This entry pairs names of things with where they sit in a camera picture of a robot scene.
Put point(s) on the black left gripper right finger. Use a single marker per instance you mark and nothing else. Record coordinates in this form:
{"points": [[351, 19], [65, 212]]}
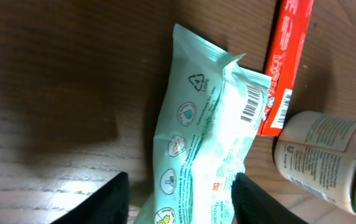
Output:
{"points": [[253, 205]]}

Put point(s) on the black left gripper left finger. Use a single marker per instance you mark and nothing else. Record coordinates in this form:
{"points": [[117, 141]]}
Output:
{"points": [[108, 205]]}

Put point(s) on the green lid white jar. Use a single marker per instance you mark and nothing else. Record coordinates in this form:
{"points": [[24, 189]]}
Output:
{"points": [[317, 152]]}

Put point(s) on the mint green wipes packet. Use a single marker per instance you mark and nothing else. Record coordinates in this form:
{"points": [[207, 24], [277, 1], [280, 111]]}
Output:
{"points": [[208, 121]]}

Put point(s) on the red stick packet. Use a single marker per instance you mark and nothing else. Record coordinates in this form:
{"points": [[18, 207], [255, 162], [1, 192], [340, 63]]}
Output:
{"points": [[283, 60]]}

